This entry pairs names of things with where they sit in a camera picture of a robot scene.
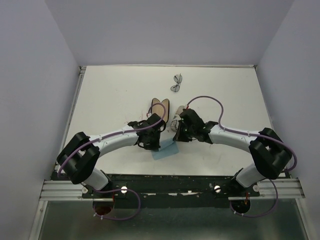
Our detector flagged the marbled glasses case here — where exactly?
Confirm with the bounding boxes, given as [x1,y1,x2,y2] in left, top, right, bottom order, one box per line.
[170,105,186,132]

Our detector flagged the blue cleaning cloth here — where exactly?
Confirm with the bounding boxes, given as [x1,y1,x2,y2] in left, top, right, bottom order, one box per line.
[151,138,180,161]

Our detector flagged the dark wire-frame sunglasses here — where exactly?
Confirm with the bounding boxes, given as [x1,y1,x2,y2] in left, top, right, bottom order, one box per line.
[170,74,183,93]

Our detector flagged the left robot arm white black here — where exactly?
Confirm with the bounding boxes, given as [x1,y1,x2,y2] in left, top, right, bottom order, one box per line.
[56,113,166,198]

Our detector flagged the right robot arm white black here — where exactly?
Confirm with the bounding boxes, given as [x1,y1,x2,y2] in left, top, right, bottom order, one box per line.
[173,109,293,196]

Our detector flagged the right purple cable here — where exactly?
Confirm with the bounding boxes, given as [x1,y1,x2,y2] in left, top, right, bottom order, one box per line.
[185,95,299,218]

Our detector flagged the black mounting base rail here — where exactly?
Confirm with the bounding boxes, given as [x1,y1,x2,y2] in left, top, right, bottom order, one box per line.
[82,174,260,209]

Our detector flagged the aluminium frame rail left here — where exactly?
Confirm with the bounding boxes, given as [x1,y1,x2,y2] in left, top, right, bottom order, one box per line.
[54,65,87,173]

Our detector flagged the aluminium frame rail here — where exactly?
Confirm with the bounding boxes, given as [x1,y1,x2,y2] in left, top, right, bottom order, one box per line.
[54,65,87,173]
[37,177,310,240]

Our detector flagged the aluminium frame rail front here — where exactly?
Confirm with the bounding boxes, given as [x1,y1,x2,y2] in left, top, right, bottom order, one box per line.
[37,177,310,240]

